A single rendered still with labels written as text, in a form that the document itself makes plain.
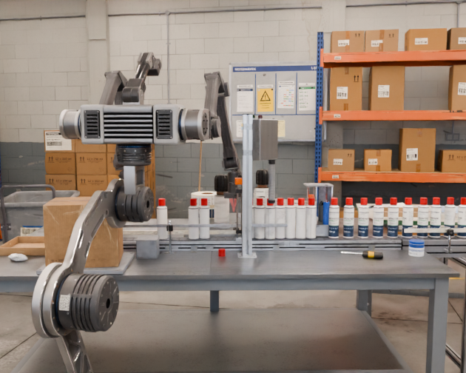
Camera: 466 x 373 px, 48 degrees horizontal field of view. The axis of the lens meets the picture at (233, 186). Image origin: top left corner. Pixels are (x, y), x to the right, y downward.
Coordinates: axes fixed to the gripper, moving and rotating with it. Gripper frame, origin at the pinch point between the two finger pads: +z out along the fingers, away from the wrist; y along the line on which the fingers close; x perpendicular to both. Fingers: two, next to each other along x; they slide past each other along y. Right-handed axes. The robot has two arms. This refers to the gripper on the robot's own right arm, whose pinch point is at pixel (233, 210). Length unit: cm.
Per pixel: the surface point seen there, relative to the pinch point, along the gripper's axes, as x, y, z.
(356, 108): -342, -147, -64
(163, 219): 9.1, 34.7, 2.9
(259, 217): 8.6, -13.0, 2.3
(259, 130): 24.2, -11.6, -40.6
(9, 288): 49, 95, 25
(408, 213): 8, -87, 1
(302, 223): 8.4, -34.4, 5.8
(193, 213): 9.2, 20.0, 0.0
